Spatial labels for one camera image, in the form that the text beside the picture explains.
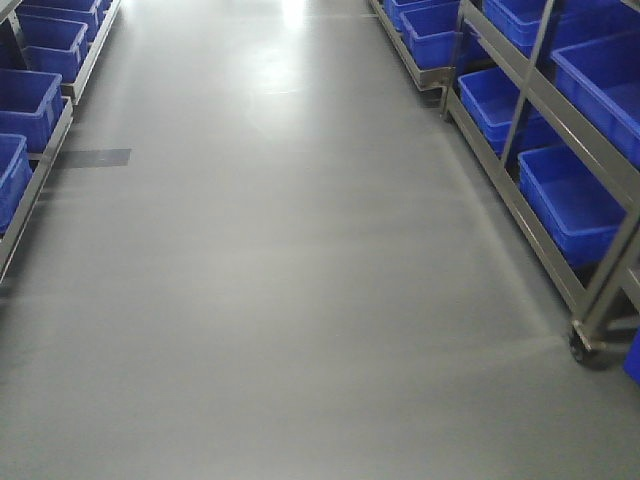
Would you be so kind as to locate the right steel shelf rack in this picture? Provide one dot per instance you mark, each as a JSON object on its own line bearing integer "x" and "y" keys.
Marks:
{"x": 546, "y": 94}

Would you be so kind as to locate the steel shelf rack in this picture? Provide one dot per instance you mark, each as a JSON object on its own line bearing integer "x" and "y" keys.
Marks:
{"x": 48, "y": 52}
{"x": 546, "y": 94}

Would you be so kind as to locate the left steel shelf rack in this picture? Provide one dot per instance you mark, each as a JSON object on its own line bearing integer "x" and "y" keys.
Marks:
{"x": 48, "y": 52}

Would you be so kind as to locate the blue bin middle right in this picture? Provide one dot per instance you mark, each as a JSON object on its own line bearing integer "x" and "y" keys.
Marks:
{"x": 490, "y": 98}

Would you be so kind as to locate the blue bin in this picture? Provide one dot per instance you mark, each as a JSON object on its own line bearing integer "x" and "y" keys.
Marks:
{"x": 490, "y": 98}
{"x": 600, "y": 78}
{"x": 31, "y": 106}
{"x": 16, "y": 174}
{"x": 579, "y": 214}

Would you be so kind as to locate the blue bin lower right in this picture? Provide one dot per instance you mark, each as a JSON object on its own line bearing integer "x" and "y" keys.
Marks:
{"x": 579, "y": 214}

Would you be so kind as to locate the blue bin left near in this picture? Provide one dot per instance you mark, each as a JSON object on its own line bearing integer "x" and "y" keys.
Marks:
{"x": 16, "y": 174}

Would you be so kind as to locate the blue bin left middle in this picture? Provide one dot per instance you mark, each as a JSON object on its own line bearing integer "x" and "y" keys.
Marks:
{"x": 31, "y": 106}

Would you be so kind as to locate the blue bin upper right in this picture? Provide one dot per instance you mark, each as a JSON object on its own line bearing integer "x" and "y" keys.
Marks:
{"x": 600, "y": 78}

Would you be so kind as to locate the blue bin corner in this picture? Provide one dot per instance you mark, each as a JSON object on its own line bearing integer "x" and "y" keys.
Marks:
{"x": 631, "y": 365}

